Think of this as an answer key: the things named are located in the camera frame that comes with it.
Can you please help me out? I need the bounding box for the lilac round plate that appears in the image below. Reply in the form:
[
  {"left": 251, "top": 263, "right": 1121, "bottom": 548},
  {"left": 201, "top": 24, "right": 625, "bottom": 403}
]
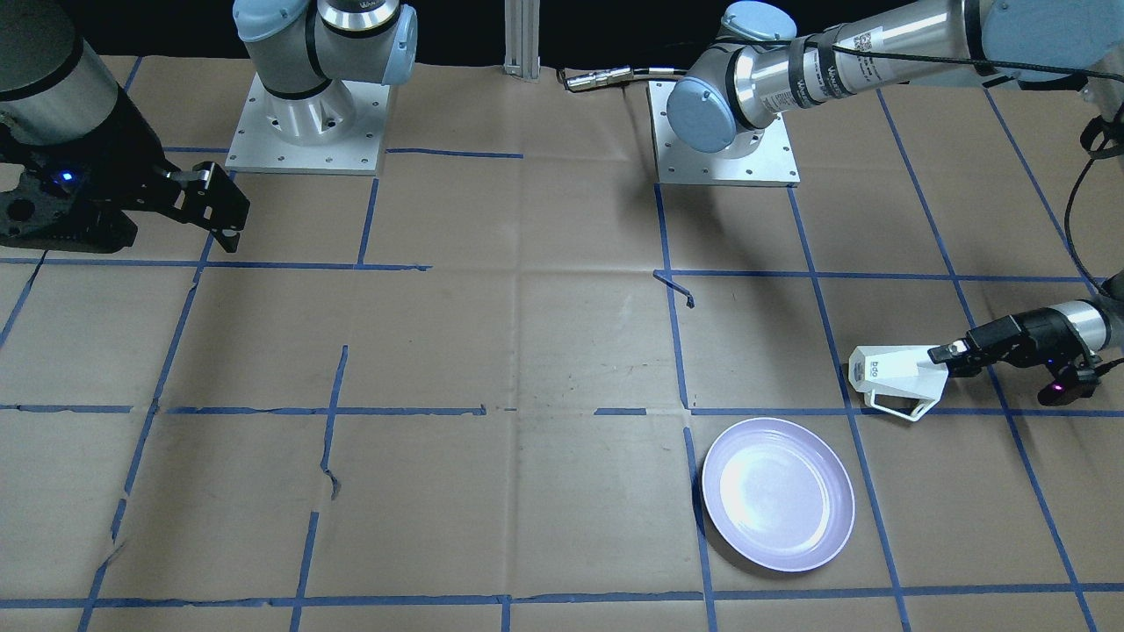
[{"left": 699, "top": 417, "right": 858, "bottom": 574}]

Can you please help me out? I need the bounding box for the metal cable connector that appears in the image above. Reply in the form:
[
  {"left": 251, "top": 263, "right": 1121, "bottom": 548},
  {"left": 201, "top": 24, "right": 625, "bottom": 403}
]
[{"left": 559, "top": 67, "right": 635, "bottom": 93}]

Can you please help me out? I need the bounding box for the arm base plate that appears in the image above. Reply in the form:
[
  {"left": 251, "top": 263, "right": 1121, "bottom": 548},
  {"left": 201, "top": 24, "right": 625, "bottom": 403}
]
[
  {"left": 647, "top": 81, "right": 803, "bottom": 187},
  {"left": 225, "top": 76, "right": 395, "bottom": 177}
]

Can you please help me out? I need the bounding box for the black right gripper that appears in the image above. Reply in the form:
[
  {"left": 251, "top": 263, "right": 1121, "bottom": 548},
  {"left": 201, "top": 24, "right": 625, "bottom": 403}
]
[{"left": 1, "top": 89, "right": 250, "bottom": 255}]

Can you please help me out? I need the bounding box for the white faceted cup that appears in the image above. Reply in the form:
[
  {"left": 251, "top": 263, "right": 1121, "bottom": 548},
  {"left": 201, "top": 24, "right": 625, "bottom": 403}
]
[{"left": 844, "top": 345, "right": 950, "bottom": 423}]

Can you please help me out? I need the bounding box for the aluminium frame post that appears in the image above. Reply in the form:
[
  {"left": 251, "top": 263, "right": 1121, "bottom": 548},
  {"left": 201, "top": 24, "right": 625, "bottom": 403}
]
[{"left": 502, "top": 0, "right": 541, "bottom": 83}]

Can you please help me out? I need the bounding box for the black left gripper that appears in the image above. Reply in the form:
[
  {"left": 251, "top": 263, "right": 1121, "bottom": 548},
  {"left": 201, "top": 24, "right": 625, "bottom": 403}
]
[{"left": 928, "top": 309, "right": 1099, "bottom": 377}]

